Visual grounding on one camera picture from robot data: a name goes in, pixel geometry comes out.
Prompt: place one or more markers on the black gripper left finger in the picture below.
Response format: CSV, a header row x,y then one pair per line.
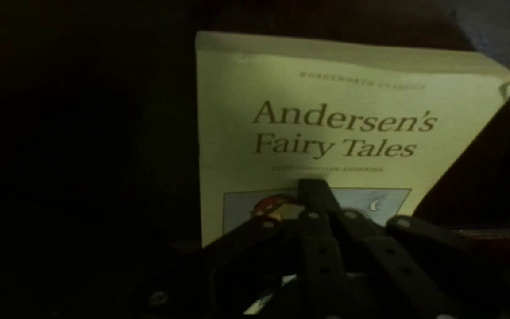
x,y
249,254

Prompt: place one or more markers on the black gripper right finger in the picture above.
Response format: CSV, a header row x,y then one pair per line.
x,y
397,266

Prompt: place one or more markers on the white fairy tales book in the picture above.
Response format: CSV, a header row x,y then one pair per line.
x,y
327,89

